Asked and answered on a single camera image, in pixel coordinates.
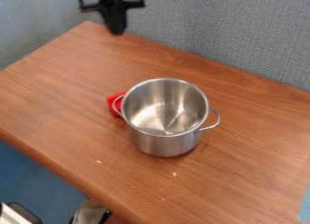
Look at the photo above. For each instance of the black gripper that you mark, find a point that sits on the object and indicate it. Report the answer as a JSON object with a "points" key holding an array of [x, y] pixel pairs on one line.
{"points": [[105, 5]]}

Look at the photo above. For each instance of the red plastic block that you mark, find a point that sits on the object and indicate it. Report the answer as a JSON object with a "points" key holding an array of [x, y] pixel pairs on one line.
{"points": [[114, 101]]}

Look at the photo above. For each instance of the stainless steel pot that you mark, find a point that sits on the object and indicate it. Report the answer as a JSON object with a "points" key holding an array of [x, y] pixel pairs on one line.
{"points": [[167, 112]]}

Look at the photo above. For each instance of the grey black object under table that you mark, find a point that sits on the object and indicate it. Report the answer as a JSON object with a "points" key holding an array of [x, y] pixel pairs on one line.
{"points": [[91, 213]]}

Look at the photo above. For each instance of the white black device corner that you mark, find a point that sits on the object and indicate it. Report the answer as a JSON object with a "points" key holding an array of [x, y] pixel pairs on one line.
{"points": [[15, 214]]}

